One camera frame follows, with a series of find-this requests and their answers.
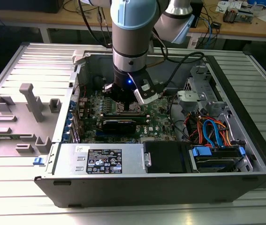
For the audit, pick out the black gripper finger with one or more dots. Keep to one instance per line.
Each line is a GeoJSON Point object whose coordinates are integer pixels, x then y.
{"type": "Point", "coordinates": [135, 103]}
{"type": "Point", "coordinates": [121, 96]}

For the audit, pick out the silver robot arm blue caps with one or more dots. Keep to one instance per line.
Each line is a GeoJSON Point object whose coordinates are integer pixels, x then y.
{"type": "Point", "coordinates": [130, 42]}

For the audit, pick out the black graphics card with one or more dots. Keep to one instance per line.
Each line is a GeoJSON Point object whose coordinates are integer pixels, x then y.
{"type": "Point", "coordinates": [118, 126]}

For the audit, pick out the green motherboard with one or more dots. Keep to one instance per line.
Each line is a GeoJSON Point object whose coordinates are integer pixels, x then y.
{"type": "Point", "coordinates": [156, 124]}

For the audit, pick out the silver metal drive cage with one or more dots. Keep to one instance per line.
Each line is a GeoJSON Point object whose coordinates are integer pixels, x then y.
{"type": "Point", "coordinates": [202, 77]}

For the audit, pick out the silver power supply with label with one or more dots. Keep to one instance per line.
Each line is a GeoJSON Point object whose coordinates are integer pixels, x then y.
{"type": "Point", "coordinates": [67, 159]}

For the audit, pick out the black PC case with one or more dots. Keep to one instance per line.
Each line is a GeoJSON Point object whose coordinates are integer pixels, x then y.
{"type": "Point", "coordinates": [135, 192]}

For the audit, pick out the tall black box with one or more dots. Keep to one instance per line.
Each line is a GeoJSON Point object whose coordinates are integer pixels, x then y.
{"type": "Point", "coordinates": [199, 14]}

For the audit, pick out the hard disk in blue carrier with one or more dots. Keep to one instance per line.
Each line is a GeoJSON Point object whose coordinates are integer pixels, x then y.
{"type": "Point", "coordinates": [217, 164]}

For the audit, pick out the grey plastic parts rack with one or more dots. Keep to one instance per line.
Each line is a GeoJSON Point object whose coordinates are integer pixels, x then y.
{"type": "Point", "coordinates": [22, 126]}

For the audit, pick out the blue plastic case latch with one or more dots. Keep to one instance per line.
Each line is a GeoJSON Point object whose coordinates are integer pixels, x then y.
{"type": "Point", "coordinates": [37, 161]}

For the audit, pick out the small black box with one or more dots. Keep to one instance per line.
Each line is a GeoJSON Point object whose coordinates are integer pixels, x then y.
{"type": "Point", "coordinates": [216, 24]}

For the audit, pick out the large black box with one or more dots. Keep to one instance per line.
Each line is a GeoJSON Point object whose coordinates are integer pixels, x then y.
{"type": "Point", "coordinates": [29, 5]}

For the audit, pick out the copper coil transformer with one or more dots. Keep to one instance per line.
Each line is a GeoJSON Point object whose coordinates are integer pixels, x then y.
{"type": "Point", "coordinates": [230, 15]}

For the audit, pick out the wooden desk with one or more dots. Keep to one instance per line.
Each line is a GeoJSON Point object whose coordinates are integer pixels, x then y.
{"type": "Point", "coordinates": [240, 30]}

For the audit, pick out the grey electronic device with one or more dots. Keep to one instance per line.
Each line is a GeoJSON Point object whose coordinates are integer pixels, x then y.
{"type": "Point", "coordinates": [245, 15]}

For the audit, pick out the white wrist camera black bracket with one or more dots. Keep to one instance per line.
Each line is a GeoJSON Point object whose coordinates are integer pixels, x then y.
{"type": "Point", "coordinates": [146, 98]}

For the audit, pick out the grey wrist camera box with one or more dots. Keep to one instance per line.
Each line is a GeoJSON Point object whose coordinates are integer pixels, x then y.
{"type": "Point", "coordinates": [107, 88]}

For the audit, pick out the silver metal bracket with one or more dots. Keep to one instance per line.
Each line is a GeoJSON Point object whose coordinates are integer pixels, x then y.
{"type": "Point", "coordinates": [187, 98]}

